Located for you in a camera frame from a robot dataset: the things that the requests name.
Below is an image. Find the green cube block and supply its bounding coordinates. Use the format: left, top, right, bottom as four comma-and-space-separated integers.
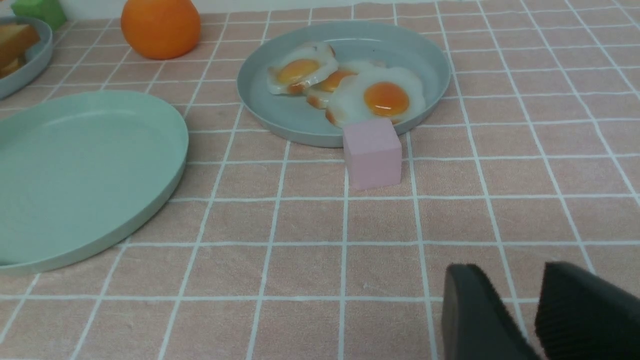
10, 0, 67, 31

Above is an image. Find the grey egg plate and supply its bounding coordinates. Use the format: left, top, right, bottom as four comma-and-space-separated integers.
237, 20, 452, 148

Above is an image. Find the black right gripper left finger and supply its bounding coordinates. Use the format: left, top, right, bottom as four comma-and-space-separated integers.
441, 263, 540, 360

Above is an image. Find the toast slice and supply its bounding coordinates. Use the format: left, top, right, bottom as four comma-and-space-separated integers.
0, 54, 27, 79
0, 23, 41, 69

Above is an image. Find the blue bread plate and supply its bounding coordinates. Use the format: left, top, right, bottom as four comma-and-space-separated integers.
0, 16, 54, 100

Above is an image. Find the pink cube block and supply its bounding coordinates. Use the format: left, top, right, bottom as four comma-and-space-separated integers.
343, 118, 403, 191

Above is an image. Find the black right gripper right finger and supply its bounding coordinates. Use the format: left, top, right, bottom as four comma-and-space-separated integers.
534, 261, 640, 360

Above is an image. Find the pink checkered tablecloth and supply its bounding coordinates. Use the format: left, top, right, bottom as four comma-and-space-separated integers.
1, 0, 640, 360

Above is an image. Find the orange fruit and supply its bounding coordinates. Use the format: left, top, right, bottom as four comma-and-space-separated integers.
119, 0, 201, 60

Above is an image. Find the green centre plate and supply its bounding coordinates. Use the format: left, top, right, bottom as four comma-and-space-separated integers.
0, 90, 189, 276

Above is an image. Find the fried egg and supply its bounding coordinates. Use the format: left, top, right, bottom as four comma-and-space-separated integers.
304, 59, 387, 110
266, 41, 339, 95
324, 66, 427, 128

